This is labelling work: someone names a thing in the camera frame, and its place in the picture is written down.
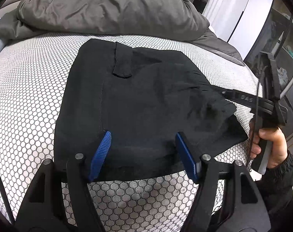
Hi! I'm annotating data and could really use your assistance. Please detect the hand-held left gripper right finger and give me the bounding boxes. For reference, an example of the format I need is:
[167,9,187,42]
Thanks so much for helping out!
[175,132,270,232]

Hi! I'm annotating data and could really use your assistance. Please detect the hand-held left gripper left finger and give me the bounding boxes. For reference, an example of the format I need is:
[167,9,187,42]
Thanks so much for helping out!
[14,130,113,232]

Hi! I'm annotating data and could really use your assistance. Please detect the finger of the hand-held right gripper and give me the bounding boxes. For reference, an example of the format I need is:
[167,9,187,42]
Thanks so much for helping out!
[221,89,261,109]

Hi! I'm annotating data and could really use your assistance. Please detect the black pants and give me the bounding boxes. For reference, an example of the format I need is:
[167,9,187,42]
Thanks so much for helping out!
[54,39,249,182]

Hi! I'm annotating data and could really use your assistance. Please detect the person's right forearm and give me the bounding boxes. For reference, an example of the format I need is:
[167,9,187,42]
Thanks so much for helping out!
[255,150,293,214]

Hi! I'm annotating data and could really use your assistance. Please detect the person's right hand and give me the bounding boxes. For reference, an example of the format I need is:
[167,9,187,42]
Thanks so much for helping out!
[249,119,289,170]

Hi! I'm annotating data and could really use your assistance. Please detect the white wardrobe panel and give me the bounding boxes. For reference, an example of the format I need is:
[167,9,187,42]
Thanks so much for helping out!
[224,0,276,47]

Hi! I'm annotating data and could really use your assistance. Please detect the white honeycomb mattress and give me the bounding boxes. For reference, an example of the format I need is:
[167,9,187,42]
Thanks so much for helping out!
[0,30,266,224]

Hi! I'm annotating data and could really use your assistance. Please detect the white curtain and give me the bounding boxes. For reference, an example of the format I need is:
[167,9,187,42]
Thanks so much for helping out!
[206,0,236,20]

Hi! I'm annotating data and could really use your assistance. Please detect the grey duvet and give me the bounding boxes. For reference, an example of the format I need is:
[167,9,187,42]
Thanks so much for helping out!
[0,0,246,66]

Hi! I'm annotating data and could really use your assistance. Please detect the dark grey pillow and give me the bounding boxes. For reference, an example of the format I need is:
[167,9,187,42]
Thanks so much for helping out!
[0,16,23,41]

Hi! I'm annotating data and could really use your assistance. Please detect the black cable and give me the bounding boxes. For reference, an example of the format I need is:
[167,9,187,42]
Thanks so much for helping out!
[246,14,293,168]

